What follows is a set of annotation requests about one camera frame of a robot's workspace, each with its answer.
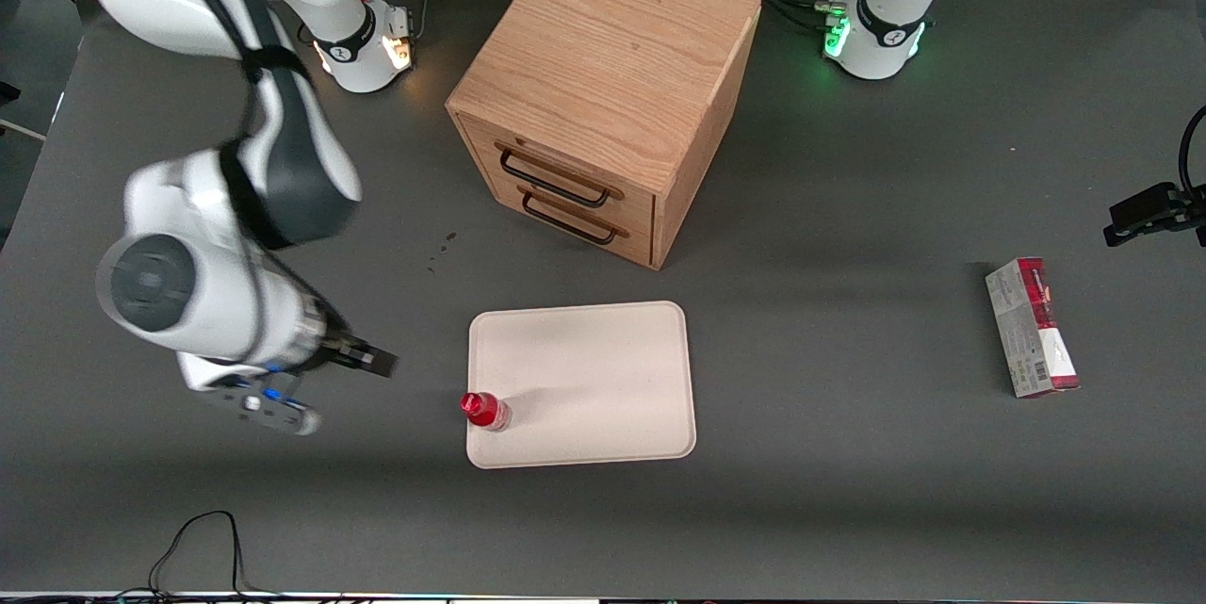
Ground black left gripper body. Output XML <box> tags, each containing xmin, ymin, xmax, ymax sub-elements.
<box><xmin>1135</xmin><ymin>182</ymin><xmax>1206</xmax><ymax>249</ymax></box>

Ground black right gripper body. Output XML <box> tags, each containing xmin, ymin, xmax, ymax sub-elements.
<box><xmin>316</xmin><ymin>326</ymin><xmax>373</xmax><ymax>371</ymax></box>

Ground red coke bottle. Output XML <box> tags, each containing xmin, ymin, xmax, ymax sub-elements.
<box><xmin>460</xmin><ymin>391</ymin><xmax>513</xmax><ymax>433</ymax></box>

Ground cream rectangular tray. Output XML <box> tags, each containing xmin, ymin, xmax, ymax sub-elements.
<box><xmin>466</xmin><ymin>301</ymin><xmax>698</xmax><ymax>471</ymax></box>

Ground red tartan shortbread box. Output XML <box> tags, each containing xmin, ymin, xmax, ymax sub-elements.
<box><xmin>985</xmin><ymin>256</ymin><xmax>1081</xmax><ymax>400</ymax></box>

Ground wooden two-drawer cabinet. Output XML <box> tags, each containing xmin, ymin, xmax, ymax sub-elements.
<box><xmin>446</xmin><ymin>0</ymin><xmax>762</xmax><ymax>271</ymax></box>

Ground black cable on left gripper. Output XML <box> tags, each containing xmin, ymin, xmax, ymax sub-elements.
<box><xmin>1178</xmin><ymin>105</ymin><xmax>1206</xmax><ymax>202</ymax></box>

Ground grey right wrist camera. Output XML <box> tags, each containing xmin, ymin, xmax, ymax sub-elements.
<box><xmin>184</xmin><ymin>354</ymin><xmax>322</xmax><ymax>436</ymax></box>

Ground black wire drawer handle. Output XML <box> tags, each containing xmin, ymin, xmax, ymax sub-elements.
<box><xmin>518</xmin><ymin>187</ymin><xmax>630</xmax><ymax>247</ymax></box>
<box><xmin>496</xmin><ymin>142</ymin><xmax>626</xmax><ymax>209</ymax></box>

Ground thin black looped cable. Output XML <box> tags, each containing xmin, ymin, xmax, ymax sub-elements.
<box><xmin>113</xmin><ymin>510</ymin><xmax>284</xmax><ymax>601</ymax></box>

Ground wooden drawer with handle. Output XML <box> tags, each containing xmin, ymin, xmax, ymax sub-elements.
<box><xmin>460</xmin><ymin>114</ymin><xmax>658</xmax><ymax>230</ymax></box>
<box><xmin>481</xmin><ymin>178</ymin><xmax>657</xmax><ymax>269</ymax></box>

